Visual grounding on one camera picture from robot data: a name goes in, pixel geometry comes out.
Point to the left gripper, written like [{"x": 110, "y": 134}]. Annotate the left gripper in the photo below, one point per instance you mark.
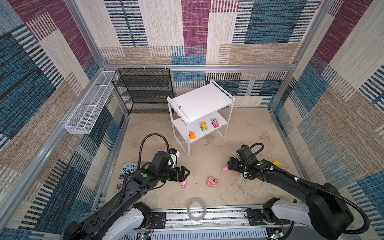
[{"x": 181, "y": 176}]

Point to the orange toy car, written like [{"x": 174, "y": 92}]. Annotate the orange toy car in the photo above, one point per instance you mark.
[{"x": 192, "y": 135}]

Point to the treehouse book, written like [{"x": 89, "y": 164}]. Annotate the treehouse book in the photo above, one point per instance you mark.
[{"x": 127, "y": 171}]

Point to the black wire rack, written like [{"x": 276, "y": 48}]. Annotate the black wire rack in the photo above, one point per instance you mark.
[{"x": 144, "y": 90}]

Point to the white two-tier shelf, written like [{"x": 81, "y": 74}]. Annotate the white two-tier shelf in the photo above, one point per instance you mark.
[{"x": 188, "y": 110}]

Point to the pink bear donut toy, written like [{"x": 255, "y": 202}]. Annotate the pink bear donut toy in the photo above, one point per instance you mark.
[{"x": 212, "y": 182}]

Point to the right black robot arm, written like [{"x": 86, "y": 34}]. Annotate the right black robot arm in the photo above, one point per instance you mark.
[{"x": 320, "y": 206}]

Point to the green toy car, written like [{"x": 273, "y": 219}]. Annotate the green toy car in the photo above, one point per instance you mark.
[{"x": 204, "y": 127}]

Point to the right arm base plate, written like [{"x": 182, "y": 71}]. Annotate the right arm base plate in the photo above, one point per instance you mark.
[{"x": 256, "y": 218}]

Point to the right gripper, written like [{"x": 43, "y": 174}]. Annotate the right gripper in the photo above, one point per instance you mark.
[{"x": 232, "y": 164}]

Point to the pink toy truck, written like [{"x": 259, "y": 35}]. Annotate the pink toy truck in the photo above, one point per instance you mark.
[{"x": 215, "y": 123}]

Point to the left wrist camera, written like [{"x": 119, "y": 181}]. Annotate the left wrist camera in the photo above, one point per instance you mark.
[{"x": 174, "y": 154}]

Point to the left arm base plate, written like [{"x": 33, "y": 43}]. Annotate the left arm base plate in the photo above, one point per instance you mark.
[{"x": 157, "y": 220}]

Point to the clear tape roll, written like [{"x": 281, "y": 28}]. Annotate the clear tape roll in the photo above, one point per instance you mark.
[{"x": 196, "y": 209}]

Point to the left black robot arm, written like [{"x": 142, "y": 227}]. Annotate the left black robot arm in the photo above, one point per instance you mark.
[{"x": 124, "y": 212}]

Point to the white wire basket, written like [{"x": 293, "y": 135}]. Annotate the white wire basket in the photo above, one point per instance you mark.
[{"x": 88, "y": 111}]

